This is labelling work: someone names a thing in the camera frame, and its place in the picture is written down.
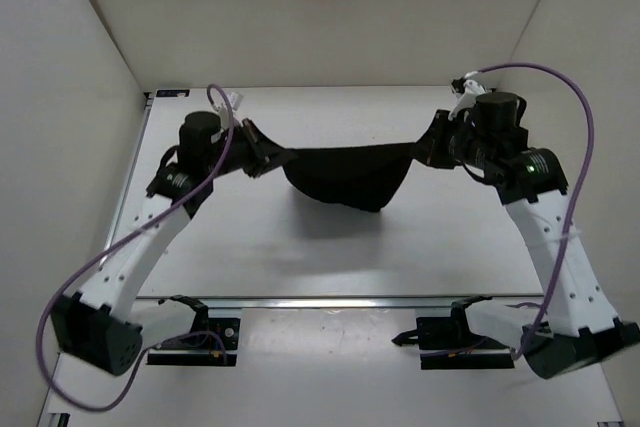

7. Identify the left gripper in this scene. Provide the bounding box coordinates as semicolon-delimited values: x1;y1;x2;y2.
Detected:
211;112;300;173

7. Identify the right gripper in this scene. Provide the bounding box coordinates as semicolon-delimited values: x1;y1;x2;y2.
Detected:
409;111;495;171

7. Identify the black skirt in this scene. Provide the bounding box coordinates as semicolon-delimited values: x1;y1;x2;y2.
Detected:
283;143;412;213

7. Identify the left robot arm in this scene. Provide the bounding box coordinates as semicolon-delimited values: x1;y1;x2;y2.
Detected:
51;111;296;376

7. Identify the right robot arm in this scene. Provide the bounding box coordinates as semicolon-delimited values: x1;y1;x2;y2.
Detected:
413;92;639;379

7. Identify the left table corner label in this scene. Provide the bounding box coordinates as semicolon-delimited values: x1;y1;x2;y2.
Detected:
155;89;190;98

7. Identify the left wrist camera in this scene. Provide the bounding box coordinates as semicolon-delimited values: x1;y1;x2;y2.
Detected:
213;91;243;125

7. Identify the aluminium table front rail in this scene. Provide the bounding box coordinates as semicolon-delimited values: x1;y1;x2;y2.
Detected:
134;294;546;312

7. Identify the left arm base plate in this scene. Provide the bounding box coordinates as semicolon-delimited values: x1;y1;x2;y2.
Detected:
146;309;241;368

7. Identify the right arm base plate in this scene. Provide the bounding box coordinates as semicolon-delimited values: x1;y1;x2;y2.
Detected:
391;296;515;371

